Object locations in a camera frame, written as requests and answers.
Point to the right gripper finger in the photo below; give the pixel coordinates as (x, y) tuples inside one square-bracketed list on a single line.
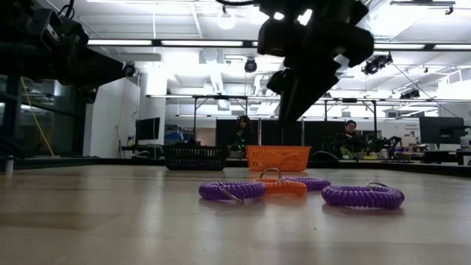
[(312, 86), (285, 95)]

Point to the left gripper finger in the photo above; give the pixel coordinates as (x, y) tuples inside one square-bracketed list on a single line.
[(99, 70)]

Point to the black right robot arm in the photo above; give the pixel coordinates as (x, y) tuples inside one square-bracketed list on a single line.
[(331, 9)]

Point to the small black robot arm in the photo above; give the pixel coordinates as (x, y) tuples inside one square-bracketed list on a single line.
[(395, 141)]

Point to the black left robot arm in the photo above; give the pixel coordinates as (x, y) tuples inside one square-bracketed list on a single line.
[(14, 18)]

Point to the black round hanging spotlight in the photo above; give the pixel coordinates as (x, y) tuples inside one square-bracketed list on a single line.
[(250, 65), (129, 69)]

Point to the black partition panels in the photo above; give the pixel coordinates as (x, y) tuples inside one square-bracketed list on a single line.
[(316, 134)]

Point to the person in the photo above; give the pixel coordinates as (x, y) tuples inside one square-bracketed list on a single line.
[(349, 138), (243, 136)]

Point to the black ceiling track spotlights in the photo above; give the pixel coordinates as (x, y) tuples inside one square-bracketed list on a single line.
[(375, 65), (409, 94)]

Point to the orange plastic basket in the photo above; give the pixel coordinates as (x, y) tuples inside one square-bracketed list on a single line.
[(277, 158)]

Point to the small green potted plant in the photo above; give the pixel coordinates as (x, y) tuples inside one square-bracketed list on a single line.
[(345, 151)]

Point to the black computer monitor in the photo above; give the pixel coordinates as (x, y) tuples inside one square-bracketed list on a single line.
[(147, 129), (441, 130)]

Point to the round white ceiling lamp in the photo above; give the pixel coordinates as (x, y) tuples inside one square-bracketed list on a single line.
[(226, 20)]

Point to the long LED light bar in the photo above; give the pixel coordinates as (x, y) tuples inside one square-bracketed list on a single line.
[(202, 43)]

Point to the blue storage bin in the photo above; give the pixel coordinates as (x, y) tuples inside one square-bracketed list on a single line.
[(176, 137)]

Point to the small white cylinder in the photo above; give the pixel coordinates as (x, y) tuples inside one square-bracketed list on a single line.
[(9, 165)]

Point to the black plastic basket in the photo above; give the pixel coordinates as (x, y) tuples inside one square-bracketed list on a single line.
[(195, 156)]

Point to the black desk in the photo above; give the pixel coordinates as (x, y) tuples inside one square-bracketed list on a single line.
[(441, 156)]

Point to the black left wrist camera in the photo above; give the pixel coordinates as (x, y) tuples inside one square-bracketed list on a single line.
[(70, 33)]

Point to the black metal workstation frame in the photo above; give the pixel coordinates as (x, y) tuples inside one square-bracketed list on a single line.
[(221, 97)]

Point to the black aluminium rig frame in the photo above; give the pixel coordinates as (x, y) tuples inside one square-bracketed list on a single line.
[(73, 160)]

